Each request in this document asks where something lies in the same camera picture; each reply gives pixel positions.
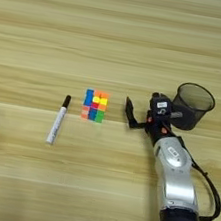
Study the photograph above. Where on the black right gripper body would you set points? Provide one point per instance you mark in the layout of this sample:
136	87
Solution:
158	130

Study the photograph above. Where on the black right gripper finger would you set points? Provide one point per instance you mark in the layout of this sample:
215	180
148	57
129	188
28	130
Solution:
131	114
164	95

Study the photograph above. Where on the multicoloured puzzle cube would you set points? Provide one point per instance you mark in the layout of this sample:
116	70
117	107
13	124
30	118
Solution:
94	106

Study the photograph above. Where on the white marker with black cap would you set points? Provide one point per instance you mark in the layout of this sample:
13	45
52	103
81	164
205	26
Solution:
57	124

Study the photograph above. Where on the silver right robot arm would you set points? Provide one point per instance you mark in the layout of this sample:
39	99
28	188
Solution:
175	180

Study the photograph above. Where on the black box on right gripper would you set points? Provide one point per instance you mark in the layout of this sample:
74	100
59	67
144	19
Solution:
161	110

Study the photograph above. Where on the black mesh cup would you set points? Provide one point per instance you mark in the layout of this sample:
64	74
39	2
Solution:
196	95

